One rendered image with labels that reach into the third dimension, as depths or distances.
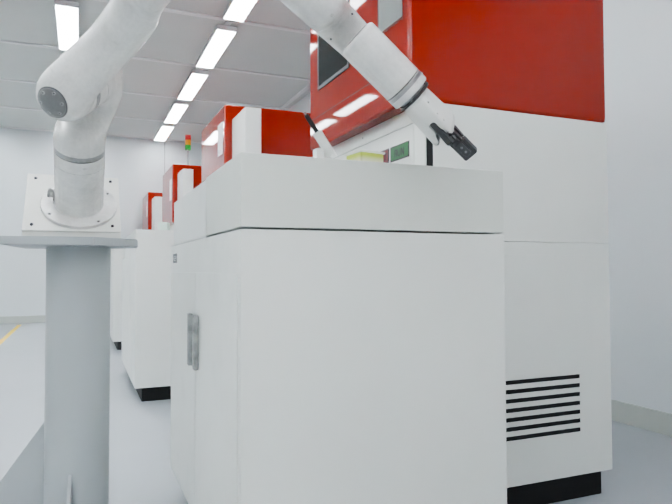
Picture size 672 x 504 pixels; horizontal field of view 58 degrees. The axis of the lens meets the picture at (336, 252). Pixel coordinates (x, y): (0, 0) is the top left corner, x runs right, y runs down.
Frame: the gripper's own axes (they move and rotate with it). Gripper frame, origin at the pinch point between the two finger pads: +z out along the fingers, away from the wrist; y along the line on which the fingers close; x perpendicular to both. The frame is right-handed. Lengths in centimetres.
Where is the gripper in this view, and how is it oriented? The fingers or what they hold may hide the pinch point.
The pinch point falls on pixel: (465, 148)
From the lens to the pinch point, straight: 129.2
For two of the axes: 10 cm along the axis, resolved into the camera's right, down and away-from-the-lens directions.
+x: 6.6, -5.5, -5.1
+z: 7.3, 6.5, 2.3
